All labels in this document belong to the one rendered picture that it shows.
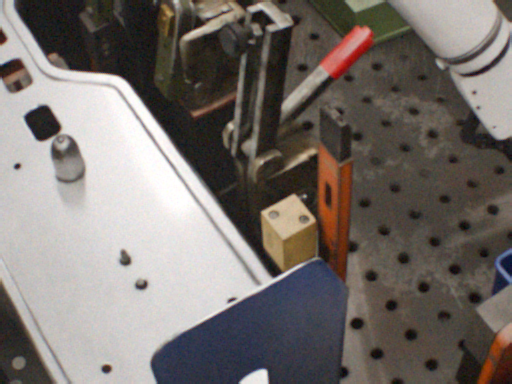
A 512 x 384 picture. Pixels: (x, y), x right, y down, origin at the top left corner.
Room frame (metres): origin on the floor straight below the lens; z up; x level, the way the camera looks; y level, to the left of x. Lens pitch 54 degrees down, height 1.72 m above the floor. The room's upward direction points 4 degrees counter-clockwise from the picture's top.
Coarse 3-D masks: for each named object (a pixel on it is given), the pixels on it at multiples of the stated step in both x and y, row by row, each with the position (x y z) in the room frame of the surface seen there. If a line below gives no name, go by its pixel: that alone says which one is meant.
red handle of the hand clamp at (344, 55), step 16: (352, 32) 0.59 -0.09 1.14; (368, 32) 0.58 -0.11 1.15; (336, 48) 0.58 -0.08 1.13; (352, 48) 0.57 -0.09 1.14; (368, 48) 0.58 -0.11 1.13; (320, 64) 0.57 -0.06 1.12; (336, 64) 0.56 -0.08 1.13; (352, 64) 0.57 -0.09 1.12; (320, 80) 0.56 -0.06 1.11; (336, 80) 0.56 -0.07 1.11; (304, 96) 0.55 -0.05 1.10; (288, 112) 0.54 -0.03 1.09
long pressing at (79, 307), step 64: (0, 0) 0.85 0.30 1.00; (0, 64) 0.74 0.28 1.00; (0, 128) 0.64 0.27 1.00; (64, 128) 0.63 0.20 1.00; (128, 128) 0.62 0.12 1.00; (0, 192) 0.55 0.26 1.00; (64, 192) 0.55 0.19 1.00; (128, 192) 0.54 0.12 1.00; (192, 192) 0.53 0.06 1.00; (0, 256) 0.48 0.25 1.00; (64, 256) 0.47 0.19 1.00; (192, 256) 0.46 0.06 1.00; (256, 256) 0.46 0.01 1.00; (64, 320) 0.40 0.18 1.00; (128, 320) 0.40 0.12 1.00; (192, 320) 0.40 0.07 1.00
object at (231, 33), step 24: (264, 24) 0.54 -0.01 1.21; (288, 24) 0.53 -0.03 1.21; (240, 48) 0.51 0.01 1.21; (264, 48) 0.52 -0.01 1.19; (288, 48) 0.53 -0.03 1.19; (240, 72) 0.54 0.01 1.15; (264, 72) 0.52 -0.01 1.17; (240, 96) 0.54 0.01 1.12; (264, 96) 0.52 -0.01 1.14; (240, 120) 0.54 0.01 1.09; (264, 120) 0.52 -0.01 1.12; (240, 144) 0.54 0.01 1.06; (264, 144) 0.51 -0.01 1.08
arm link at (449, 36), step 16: (400, 0) 0.65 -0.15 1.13; (416, 0) 0.64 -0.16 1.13; (432, 0) 0.64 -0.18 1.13; (448, 0) 0.64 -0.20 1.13; (464, 0) 0.65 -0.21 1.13; (480, 0) 0.66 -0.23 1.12; (416, 16) 0.64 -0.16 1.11; (432, 16) 0.64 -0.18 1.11; (448, 16) 0.64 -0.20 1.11; (464, 16) 0.64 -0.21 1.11; (480, 16) 0.64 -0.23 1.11; (496, 16) 0.66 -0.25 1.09; (416, 32) 0.66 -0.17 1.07; (432, 32) 0.64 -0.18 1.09; (448, 32) 0.63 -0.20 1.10; (464, 32) 0.63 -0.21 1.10; (480, 32) 0.63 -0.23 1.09; (432, 48) 0.65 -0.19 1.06; (448, 48) 0.63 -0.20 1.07; (464, 48) 0.63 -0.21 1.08
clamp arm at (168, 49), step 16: (176, 0) 0.69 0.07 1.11; (160, 16) 0.69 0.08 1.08; (176, 16) 0.68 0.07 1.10; (192, 16) 0.68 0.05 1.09; (160, 32) 0.70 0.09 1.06; (176, 32) 0.67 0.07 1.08; (160, 48) 0.69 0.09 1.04; (176, 48) 0.67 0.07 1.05; (160, 64) 0.69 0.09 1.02; (176, 64) 0.67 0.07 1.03; (160, 80) 0.68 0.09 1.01; (176, 80) 0.67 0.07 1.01; (176, 96) 0.67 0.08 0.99
